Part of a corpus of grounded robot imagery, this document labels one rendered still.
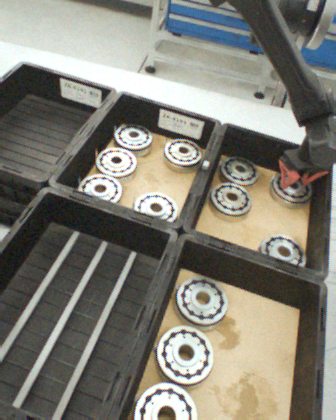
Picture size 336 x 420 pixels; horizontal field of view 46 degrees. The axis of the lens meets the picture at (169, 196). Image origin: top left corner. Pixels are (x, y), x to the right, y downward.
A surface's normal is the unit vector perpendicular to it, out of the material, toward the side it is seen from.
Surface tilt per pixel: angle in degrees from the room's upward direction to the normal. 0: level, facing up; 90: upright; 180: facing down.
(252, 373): 0
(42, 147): 0
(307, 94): 106
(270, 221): 0
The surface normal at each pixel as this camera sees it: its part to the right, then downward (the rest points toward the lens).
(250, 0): -0.02, 0.90
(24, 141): 0.13, -0.66
